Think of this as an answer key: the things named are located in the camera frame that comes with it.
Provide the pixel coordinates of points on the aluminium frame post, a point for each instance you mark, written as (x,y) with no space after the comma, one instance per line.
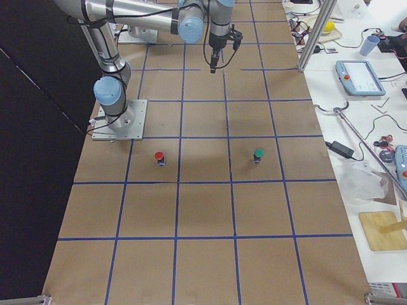
(321,20)

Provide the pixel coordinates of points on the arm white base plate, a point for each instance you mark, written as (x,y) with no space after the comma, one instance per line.
(129,126)
(137,35)

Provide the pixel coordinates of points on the red push button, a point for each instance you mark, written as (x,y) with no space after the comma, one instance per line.
(160,158)

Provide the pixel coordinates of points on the wooden cutting board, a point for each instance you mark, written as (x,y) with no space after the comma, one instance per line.
(383,231)

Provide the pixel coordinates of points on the black power adapter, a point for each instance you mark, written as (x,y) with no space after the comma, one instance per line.
(341,149)

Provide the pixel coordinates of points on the yellow fruit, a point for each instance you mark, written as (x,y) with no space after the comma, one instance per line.
(329,27)

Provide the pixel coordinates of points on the clear plastic bag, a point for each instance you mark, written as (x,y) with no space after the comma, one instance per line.
(360,183)

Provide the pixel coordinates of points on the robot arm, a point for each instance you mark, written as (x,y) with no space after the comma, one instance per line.
(187,20)

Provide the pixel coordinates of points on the green push button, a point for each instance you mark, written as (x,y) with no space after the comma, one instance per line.
(257,156)

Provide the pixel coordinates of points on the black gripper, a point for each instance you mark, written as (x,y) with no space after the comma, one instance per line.
(217,42)

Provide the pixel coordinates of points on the blue teach pendant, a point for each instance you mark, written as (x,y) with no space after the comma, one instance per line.
(400,159)
(358,78)

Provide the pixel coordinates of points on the light blue plastic cup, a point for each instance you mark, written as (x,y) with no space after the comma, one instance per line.
(368,45)

